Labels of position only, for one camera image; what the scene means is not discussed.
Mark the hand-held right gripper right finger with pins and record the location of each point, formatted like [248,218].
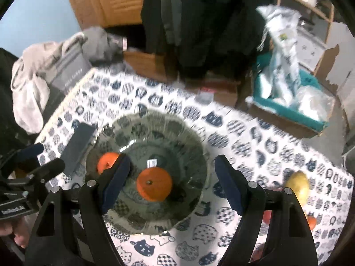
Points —
[230,187]

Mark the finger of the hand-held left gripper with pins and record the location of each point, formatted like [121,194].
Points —
[51,166]
[31,150]

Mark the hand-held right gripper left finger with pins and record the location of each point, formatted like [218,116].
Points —
[116,184]

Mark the orange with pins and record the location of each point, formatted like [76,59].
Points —
[312,222]
[154,184]
[107,161]

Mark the red apple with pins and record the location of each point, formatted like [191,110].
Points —
[266,216]

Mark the person's left hand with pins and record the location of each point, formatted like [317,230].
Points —
[17,237]

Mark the black rectangular device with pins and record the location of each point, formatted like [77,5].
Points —
[78,146]

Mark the cat print tablecloth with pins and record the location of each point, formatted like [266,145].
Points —
[249,144]

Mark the light grey sweatshirt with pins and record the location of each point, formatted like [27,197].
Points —
[27,88]

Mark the grey fabric bag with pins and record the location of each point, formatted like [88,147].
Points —
[69,70]

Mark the teal cardboard box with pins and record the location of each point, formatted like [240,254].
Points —
[260,88]

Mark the clear plastic bag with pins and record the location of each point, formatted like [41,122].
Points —
[316,102]

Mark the dark grey cloth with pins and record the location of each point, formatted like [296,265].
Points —
[98,44]

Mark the long printed plastic bag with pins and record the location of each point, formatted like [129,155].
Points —
[283,55]

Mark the dark hanging clothes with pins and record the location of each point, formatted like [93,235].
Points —
[210,25]

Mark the wooden louvred door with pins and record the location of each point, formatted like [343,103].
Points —
[105,0]

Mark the wooden shelf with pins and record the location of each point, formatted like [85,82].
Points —
[328,13]

